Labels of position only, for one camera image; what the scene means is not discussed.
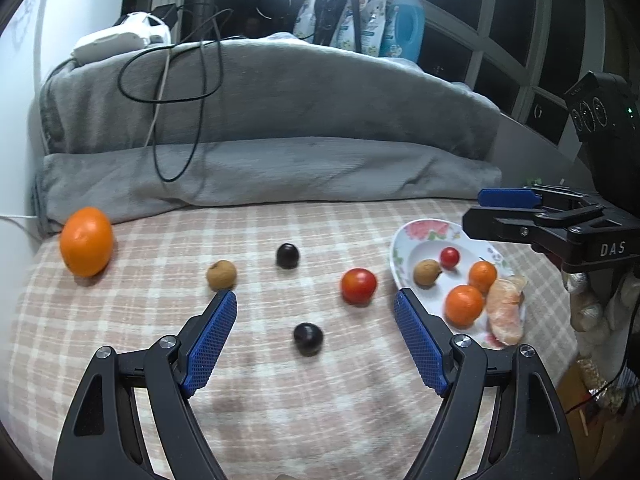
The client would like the brown longan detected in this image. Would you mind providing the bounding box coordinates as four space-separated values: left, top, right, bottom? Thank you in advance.
413 259 443 289
207 260 237 291

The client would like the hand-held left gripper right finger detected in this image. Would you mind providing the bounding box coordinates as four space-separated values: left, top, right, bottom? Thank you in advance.
393 287 581 480

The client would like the black power adapter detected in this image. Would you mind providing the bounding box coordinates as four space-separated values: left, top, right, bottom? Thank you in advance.
150 3 181 27

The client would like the black cable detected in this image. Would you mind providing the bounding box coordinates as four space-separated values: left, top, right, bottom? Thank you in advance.
118 2 236 183

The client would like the white floral plate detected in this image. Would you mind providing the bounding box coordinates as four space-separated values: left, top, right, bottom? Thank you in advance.
390 218 528 351

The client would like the white cabinet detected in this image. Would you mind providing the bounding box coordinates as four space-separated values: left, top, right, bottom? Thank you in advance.
0 0 61 261

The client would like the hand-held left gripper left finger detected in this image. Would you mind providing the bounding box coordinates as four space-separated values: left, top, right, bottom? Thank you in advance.
51 289 238 480

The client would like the dark grape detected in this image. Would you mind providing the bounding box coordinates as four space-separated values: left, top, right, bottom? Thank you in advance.
293 322 324 357
276 243 301 269

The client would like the large red tomato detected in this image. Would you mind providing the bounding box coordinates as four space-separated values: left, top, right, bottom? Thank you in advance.
341 268 378 306

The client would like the grey blanket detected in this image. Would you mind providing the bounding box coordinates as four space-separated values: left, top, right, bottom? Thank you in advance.
32 32 503 238

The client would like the checked pink cloth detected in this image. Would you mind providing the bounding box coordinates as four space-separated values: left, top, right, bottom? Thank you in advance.
10 197 581 480

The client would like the person's right hand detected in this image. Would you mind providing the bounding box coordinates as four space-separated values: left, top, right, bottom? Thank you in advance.
562 267 640 361

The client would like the large orange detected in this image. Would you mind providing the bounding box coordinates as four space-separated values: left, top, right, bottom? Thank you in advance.
59 206 114 278

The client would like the blue detergent bottle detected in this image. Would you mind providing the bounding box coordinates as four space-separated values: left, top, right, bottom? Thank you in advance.
378 0 426 59

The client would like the large mandarin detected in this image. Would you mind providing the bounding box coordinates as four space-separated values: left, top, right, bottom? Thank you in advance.
444 284 486 327

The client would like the small mandarin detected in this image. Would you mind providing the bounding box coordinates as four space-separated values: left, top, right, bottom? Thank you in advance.
468 261 499 295

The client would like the peeled mandarin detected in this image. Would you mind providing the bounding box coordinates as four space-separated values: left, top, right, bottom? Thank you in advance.
486 275 528 346

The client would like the white electronic device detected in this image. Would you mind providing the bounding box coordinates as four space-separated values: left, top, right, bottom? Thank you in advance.
71 11 172 64

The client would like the white window frame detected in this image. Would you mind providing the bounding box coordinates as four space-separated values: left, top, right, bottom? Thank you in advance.
120 0 601 146

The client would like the short white cable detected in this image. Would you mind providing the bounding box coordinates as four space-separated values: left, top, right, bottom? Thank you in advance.
142 45 173 148

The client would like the speckled plastic bag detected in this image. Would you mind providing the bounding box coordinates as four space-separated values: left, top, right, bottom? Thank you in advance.
577 355 631 411

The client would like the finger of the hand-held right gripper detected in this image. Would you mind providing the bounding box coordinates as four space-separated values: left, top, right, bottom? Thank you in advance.
462 205 538 244
477 186 546 208

